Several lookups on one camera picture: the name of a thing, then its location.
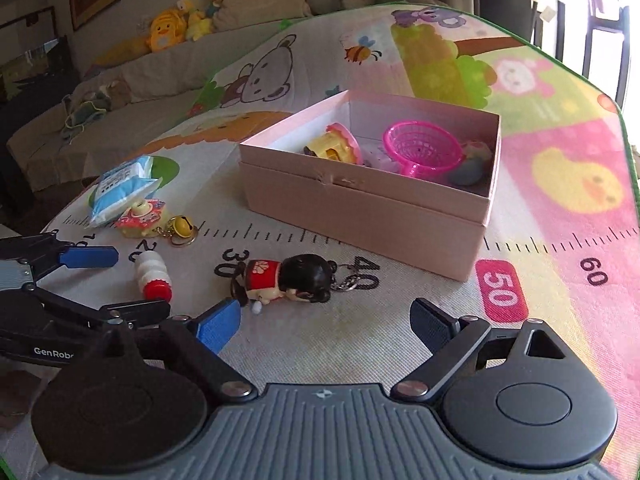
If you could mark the yellow duck plush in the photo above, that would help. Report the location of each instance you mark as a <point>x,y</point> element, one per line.
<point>198,24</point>

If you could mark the black haired doll keychain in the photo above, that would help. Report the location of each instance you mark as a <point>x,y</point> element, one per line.
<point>307,278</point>

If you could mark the pink pig figurine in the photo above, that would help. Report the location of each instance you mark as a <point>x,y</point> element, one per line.
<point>475,165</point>

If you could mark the beige sofa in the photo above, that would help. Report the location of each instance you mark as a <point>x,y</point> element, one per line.
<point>149,95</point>

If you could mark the beige pillow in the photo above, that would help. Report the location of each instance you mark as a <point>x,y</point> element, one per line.
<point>235,14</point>

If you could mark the yellow tiger plush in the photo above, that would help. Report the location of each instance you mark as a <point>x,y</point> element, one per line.
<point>165,31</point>

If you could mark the pink yellow charm keychain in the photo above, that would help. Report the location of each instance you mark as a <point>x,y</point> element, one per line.
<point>150,218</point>

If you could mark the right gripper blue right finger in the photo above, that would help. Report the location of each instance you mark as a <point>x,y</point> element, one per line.
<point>452,341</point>

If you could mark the pink plastic sieve toy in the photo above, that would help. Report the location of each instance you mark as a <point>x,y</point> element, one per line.
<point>422,149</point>

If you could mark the yellow play dough cup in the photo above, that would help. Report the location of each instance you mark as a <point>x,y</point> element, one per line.
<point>336,143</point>

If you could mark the green knitted cloth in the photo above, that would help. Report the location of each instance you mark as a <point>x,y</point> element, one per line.
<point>88,111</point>

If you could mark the colourful cartoon play mat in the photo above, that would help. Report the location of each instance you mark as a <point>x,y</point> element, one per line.
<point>553,390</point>

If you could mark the white red small bottle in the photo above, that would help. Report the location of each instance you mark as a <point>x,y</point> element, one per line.
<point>152,277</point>

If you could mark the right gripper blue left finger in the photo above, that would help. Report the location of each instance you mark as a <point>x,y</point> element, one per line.
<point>192,347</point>

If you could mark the blue white tissue packet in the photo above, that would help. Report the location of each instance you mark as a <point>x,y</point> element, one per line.
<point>122,187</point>

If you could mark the pink cardboard box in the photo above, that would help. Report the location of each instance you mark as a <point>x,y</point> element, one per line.
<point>429,225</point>

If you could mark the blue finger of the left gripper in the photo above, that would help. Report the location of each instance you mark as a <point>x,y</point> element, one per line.
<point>89,257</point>
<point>139,313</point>

